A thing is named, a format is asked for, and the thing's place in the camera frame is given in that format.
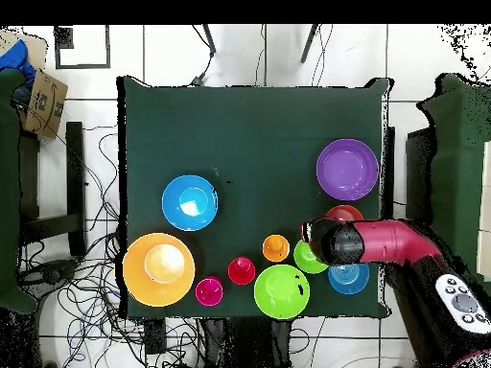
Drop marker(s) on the large blue plastic bowl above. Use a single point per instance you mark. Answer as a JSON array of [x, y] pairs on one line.
[[190, 203]]

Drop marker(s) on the orange plastic bowl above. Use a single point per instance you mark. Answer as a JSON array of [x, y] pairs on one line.
[[343, 212]]

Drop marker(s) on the red plastic cup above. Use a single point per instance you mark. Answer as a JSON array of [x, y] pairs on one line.
[[241, 270]]

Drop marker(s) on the dark green tablecloth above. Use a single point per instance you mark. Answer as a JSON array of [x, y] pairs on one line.
[[249, 134]]

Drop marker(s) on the large green plastic bowl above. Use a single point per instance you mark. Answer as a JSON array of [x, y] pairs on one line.
[[282, 291]]

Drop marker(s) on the small green ribbed bowl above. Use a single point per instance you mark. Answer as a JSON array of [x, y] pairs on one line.
[[303, 260]]

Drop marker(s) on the yellow plastic bowl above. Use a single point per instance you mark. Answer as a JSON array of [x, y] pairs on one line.
[[159, 268]]

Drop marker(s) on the blue cloth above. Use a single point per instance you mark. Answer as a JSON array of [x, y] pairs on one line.
[[17, 57]]

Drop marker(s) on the green cloth on side table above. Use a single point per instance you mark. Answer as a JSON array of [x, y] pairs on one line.
[[7, 191], [456, 153]]

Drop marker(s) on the black power strip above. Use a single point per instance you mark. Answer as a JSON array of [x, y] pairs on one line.
[[154, 335]]

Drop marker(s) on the small blue plastic bowl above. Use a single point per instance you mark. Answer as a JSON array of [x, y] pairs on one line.
[[349, 280]]

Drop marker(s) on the purple plastic bowl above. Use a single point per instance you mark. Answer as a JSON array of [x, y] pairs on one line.
[[347, 168]]

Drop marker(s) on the black bench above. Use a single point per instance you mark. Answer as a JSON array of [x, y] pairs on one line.
[[74, 184]]

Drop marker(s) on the black square frame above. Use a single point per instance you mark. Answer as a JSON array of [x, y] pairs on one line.
[[82, 66]]

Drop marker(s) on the grey base with black knob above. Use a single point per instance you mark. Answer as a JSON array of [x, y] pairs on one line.
[[53, 274]]

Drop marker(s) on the pink plastic cup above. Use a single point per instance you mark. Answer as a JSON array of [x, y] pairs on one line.
[[209, 291]]

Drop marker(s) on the cardboard box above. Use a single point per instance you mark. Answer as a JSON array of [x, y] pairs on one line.
[[46, 103]]

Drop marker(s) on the orange plastic cup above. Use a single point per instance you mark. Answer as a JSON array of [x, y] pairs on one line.
[[275, 248]]

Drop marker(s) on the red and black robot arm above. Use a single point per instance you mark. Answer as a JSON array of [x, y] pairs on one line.
[[391, 241]]

